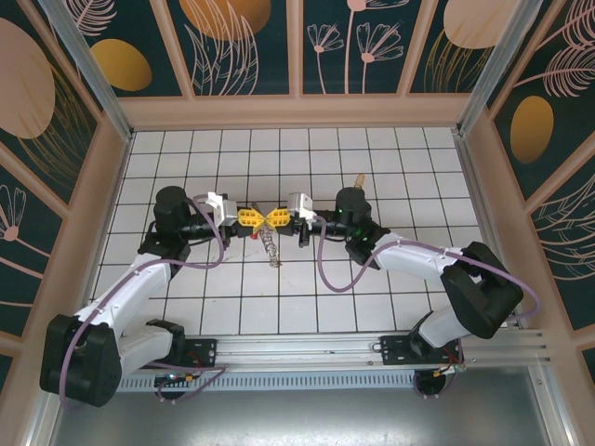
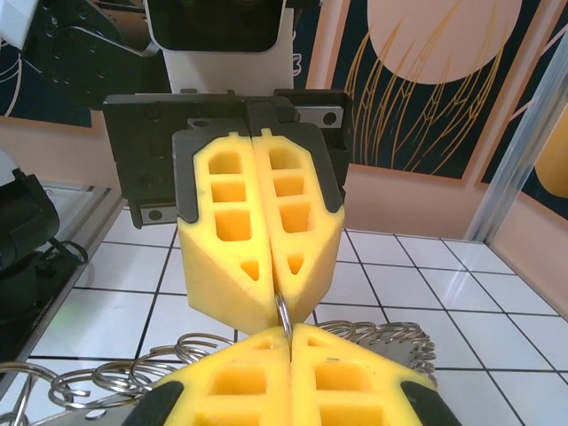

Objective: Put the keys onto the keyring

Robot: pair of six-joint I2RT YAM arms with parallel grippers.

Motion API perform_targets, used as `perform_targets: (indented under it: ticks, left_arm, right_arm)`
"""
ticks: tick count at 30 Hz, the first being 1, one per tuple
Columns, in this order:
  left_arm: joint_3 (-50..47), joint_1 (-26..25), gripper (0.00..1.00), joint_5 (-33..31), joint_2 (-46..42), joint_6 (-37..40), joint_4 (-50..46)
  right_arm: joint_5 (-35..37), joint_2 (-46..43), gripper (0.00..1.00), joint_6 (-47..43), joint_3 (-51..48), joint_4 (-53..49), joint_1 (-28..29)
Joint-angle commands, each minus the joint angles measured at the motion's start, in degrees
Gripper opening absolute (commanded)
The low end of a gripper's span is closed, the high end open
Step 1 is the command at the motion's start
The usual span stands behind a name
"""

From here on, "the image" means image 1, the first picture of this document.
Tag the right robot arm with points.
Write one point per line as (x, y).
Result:
(418, 260)

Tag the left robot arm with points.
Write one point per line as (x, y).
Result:
(139, 288)

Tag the grey metal sheet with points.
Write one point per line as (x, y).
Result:
(302, 418)

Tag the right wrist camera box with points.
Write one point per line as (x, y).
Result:
(300, 204)

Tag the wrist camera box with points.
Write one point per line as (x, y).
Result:
(300, 204)
(225, 209)

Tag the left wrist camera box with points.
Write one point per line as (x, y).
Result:
(225, 209)

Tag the aluminium side rail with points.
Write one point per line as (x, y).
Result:
(469, 186)

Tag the aluminium mounting rail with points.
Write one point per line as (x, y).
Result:
(302, 348)

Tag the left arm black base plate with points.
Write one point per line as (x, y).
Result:
(204, 353)

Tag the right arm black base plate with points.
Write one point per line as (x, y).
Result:
(395, 350)

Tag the aluminium corner post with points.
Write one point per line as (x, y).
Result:
(493, 69)
(93, 79)

